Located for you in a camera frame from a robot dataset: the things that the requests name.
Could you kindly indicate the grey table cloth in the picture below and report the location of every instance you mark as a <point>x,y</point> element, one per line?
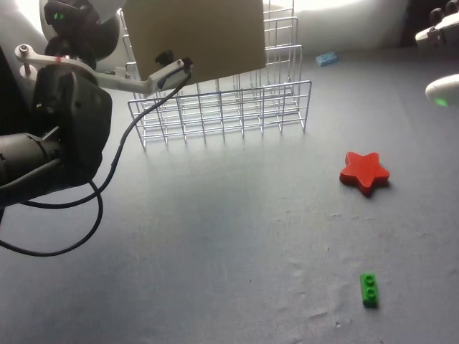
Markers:
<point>215,233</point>

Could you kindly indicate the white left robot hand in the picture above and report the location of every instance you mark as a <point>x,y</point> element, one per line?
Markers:
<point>107,9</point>

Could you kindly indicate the beige book with black characters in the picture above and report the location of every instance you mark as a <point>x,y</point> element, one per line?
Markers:
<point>197,32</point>

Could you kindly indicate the blue toy brick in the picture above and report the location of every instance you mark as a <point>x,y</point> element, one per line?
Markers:
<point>327,59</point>

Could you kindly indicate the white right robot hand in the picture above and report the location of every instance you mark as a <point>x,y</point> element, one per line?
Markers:
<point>444,89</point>

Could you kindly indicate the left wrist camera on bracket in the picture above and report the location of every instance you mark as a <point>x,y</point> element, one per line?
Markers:
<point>168,73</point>

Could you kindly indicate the red star block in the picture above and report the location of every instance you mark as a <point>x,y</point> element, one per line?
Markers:
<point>364,172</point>

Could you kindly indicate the green toy brick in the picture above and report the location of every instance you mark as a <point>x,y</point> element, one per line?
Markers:
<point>370,292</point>

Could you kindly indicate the white backdrop sheet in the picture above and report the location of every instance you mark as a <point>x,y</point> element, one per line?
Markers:
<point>358,25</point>

